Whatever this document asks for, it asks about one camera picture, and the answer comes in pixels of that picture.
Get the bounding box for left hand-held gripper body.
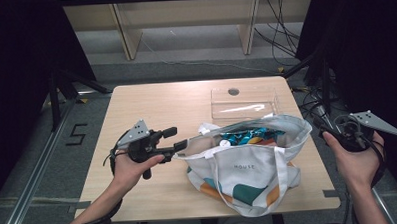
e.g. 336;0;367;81
116;118;164;182

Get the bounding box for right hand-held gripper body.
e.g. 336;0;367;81
330;109;397;153

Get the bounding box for blue chip bag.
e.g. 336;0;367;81
219;126;287;148

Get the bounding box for white patterned tote bag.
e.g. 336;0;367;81
171;112;316;221

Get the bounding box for clear plastic box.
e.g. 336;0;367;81
210;84;283;122

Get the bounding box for person's left hand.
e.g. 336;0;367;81
111;149;167;197

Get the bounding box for person's right hand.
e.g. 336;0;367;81
321;129;387;193

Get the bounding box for black curtain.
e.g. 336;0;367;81
294;0;397;202
0;0;103;207

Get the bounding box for light wooden desk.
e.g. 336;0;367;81
62;0;316;64

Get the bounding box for tangled black cables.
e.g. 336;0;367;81
292;85;336;123

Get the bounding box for white floor cable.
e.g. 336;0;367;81
140;32;279;79

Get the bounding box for aluminium floor rail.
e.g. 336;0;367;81
372;186;397;224
0;95;86;224

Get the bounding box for black floor cables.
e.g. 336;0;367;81
252;0;303;68

